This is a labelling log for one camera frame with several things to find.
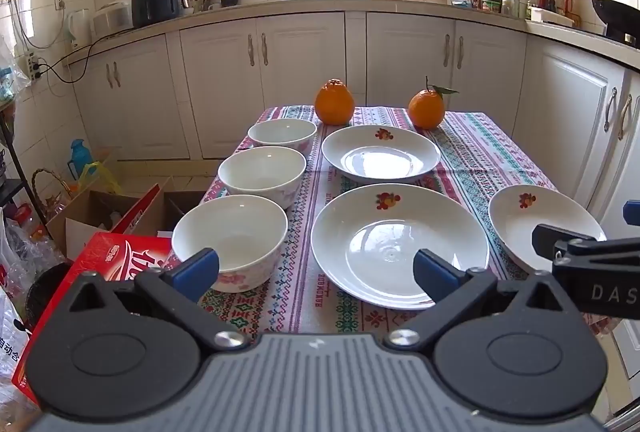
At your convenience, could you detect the orange with green leaf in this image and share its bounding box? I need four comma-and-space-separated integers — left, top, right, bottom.
408, 76, 460, 131

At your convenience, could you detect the white rice cooker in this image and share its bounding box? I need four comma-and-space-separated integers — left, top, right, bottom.
91, 0, 134, 35

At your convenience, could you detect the white bowl with pink flowers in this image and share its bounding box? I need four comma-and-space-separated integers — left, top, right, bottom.
171, 195, 289, 291
248, 118, 318, 151
218, 146, 307, 211

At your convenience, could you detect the clear plastic bag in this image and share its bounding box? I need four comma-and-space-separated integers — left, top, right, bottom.
0, 36, 32, 105

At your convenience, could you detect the wicker basket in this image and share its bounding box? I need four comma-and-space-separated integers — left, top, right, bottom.
31, 167, 74, 219

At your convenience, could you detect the black wok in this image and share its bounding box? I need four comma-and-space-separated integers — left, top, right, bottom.
556, 0, 640, 46

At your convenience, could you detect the black metal rack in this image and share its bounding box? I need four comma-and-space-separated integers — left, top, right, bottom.
0, 102, 48, 233

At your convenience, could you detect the white electric kettle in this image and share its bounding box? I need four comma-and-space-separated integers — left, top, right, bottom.
66, 8, 94, 48

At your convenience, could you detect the red cardboard box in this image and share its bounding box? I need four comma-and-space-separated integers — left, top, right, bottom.
11, 232, 187, 406

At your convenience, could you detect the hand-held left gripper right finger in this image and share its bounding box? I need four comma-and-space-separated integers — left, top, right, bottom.
382, 248, 581, 355

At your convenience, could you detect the yellow plastic bag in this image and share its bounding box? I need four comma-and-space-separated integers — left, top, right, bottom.
76, 161, 124, 195

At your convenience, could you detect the white plastic tray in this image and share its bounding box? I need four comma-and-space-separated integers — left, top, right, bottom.
529, 6, 577, 28

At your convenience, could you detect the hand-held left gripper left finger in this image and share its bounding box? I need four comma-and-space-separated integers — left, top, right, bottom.
60, 248, 251, 355

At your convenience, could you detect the orange without leaf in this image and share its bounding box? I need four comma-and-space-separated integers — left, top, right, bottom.
314, 79, 356, 127

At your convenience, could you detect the white plate with fruit print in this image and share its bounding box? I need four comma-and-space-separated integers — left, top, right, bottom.
488, 186, 607, 275
311, 184, 490, 311
322, 125, 441, 185

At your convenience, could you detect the kitchen countertop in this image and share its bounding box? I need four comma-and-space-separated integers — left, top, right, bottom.
67, 0, 640, 73

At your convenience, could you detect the patterned striped tablecloth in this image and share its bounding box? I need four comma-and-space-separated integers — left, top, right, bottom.
165, 106, 618, 338

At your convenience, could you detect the blue thermos jug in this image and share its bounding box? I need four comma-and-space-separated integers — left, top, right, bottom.
68, 139, 99, 181

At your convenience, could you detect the brown cardboard box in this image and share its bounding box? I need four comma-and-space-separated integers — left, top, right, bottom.
46, 183, 174, 261

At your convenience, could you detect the white power strip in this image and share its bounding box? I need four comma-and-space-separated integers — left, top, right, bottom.
24, 52, 44, 81

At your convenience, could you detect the row of condiment bottles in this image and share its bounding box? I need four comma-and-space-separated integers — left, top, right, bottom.
505, 0, 581, 20

